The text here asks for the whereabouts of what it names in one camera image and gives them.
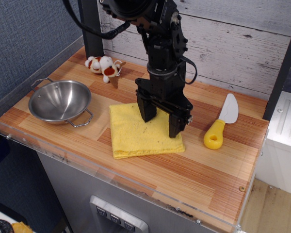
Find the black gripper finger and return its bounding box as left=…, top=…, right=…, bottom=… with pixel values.
left=137, top=95, right=157, bottom=122
left=169, top=114, right=187, bottom=138

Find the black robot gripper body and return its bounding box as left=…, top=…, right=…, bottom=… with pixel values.
left=135, top=69, right=193, bottom=124

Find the yellow cloth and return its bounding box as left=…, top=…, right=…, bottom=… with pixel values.
left=109, top=103, right=185, bottom=159

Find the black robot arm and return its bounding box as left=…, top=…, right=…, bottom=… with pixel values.
left=100, top=0, right=195, bottom=138

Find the white brown plush dog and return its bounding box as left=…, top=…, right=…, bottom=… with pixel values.
left=84, top=56, right=126, bottom=89

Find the grey metal cabinet front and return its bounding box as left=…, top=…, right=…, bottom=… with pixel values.
left=38, top=153, right=236, bottom=233

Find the white appliance at right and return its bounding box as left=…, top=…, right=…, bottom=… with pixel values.
left=256, top=91, right=291, bottom=193

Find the silver dispenser panel with buttons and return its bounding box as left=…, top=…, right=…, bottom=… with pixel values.
left=90, top=195, right=149, bottom=233

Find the yellow object bottom left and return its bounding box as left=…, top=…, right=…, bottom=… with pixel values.
left=12, top=222, right=33, bottom=233

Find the toy knife yellow handle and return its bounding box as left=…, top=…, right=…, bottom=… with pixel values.
left=203, top=93, right=239, bottom=150

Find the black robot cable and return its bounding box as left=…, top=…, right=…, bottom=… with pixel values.
left=62, top=0, right=198, bottom=85

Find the stainless steel bowl with handles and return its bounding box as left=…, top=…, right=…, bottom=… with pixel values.
left=28, top=77, right=94, bottom=128

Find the clear acrylic guard rail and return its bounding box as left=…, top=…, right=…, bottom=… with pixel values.
left=0, top=37, right=268, bottom=232

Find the dark vertical post left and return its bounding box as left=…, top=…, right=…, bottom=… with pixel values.
left=78, top=0, right=104, bottom=57

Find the dark vertical post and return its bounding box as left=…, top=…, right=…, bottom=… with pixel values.
left=78, top=0, right=104, bottom=57
left=262, top=40, right=291, bottom=121

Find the dark vertical post right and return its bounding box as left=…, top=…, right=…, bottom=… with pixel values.
left=262, top=40, right=291, bottom=121

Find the black braided hose bottom left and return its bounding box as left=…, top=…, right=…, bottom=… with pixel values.
left=0, top=217, right=14, bottom=233

